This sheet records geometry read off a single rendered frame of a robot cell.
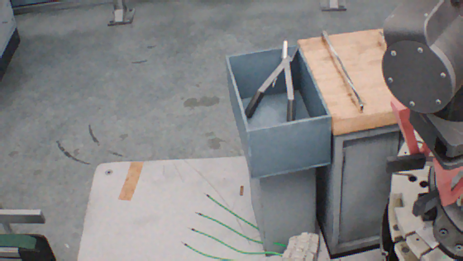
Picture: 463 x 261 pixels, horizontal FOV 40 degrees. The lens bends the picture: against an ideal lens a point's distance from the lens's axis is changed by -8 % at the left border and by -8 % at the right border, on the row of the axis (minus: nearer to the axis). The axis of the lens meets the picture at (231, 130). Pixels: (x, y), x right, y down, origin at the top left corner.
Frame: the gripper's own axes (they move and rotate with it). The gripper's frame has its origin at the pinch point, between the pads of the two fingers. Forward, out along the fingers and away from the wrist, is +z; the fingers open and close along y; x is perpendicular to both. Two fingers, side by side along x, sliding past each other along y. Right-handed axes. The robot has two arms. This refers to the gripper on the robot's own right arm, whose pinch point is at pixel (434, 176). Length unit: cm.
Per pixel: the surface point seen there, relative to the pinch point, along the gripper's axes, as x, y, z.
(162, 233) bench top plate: -21, -37, 41
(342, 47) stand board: 7.9, -36.5, 10.7
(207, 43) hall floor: 29, -202, 119
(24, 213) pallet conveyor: -45, -50, 41
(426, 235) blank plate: -0.1, 1.3, 7.3
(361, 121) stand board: 3.6, -21.6, 11.4
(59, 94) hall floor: -38, -195, 122
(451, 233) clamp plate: 2.3, 2.5, 6.7
